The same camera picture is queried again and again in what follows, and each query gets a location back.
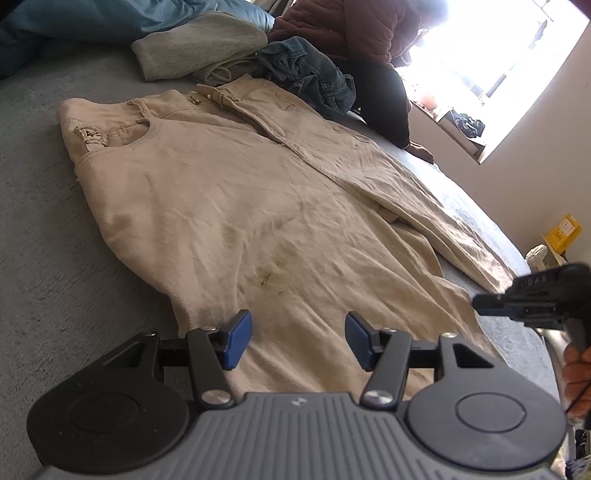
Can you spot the shoes on white box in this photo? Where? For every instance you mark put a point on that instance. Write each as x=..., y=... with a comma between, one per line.
x=465, y=131

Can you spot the yellow box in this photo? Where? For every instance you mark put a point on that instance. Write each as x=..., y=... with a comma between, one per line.
x=561, y=236

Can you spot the blue denim jeans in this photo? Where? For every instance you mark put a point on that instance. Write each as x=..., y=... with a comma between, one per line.
x=309, y=74

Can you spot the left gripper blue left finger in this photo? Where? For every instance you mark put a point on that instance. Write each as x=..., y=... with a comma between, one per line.
x=213, y=351

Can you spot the seated person in maroon jacket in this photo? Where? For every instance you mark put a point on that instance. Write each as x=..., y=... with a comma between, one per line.
x=369, y=40

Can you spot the blue duvet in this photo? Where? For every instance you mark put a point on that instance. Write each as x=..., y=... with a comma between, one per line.
x=26, y=26

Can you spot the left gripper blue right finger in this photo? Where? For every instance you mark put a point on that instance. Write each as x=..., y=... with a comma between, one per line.
x=385, y=354

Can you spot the white woven ball lamp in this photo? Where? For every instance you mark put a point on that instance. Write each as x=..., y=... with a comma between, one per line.
x=536, y=258

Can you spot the operator right hand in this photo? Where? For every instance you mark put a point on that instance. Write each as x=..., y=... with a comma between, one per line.
x=576, y=374

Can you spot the grey sweatpants with drawstring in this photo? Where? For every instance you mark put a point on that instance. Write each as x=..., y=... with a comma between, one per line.
x=209, y=40

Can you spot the beige trousers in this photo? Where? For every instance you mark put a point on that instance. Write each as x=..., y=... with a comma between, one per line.
x=242, y=197

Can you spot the grey bed blanket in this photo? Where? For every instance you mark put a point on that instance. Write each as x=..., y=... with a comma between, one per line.
x=66, y=299

